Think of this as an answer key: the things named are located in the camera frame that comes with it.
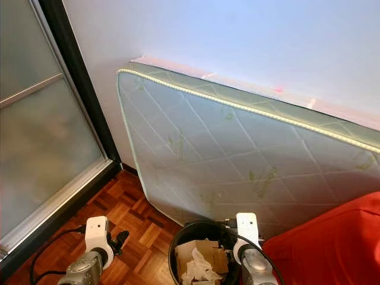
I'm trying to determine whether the frosted glass sliding door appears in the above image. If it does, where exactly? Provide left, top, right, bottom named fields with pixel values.
left=0, top=0, right=113, bottom=253

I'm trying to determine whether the black round trash bin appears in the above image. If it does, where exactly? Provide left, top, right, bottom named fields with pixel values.
left=167, top=221, right=244, bottom=285

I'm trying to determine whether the white quilted mattress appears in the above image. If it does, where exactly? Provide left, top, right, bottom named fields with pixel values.
left=116, top=62, right=380, bottom=241

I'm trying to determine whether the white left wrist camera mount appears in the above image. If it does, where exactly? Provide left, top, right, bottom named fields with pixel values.
left=84, top=216, right=115, bottom=269

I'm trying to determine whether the white crumpled tissue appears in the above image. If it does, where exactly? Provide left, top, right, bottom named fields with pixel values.
left=181, top=248, right=221, bottom=285

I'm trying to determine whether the brown cardboard box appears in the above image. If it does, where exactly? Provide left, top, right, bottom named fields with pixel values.
left=175, top=239, right=229, bottom=277

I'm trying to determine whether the black door frame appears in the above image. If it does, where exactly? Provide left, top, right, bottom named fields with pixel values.
left=0, top=0, right=124, bottom=284

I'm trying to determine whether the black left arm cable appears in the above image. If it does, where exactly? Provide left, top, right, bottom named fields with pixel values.
left=30, top=224, right=87, bottom=285

